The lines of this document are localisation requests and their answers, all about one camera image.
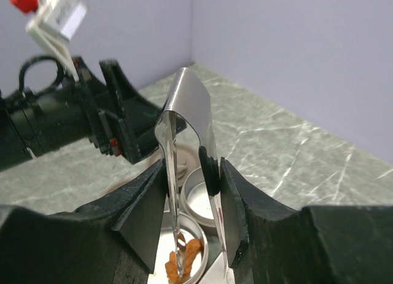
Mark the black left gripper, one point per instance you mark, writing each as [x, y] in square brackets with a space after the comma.
[36, 123]

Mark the metal tongs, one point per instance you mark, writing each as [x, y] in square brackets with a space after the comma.
[187, 116]

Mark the far brown tin lid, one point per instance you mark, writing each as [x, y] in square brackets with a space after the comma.
[187, 162]

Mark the white rectangular plate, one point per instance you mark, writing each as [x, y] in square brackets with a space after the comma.
[215, 271]

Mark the near metal lunch tin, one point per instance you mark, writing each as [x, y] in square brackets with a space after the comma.
[191, 230]

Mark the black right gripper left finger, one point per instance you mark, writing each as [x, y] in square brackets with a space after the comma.
[113, 239]

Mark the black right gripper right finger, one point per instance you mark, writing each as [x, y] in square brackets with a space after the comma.
[269, 242]

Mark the orange fried food piece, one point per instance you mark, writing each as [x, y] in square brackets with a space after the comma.
[193, 247]

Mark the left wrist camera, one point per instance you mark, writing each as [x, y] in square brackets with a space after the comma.
[53, 25]

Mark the metal lunch tin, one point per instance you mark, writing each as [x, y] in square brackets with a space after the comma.
[195, 200]
[191, 230]

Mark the far metal lunch tin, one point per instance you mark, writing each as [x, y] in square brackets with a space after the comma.
[195, 200]

